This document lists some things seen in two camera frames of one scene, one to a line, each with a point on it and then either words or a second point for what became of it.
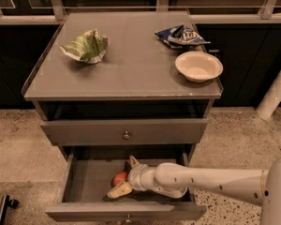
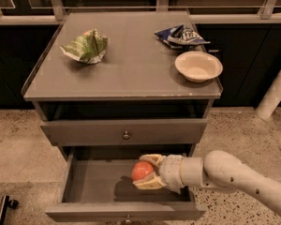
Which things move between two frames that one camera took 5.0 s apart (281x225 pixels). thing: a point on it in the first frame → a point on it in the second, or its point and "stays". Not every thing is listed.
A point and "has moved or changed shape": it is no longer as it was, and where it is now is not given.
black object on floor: x=5 y=203 stays
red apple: x=119 y=177 has moved or changed shape
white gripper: x=136 y=175 → x=170 y=172
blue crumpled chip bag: x=181 y=37 stays
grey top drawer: x=184 y=131 stays
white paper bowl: x=199 y=66 stays
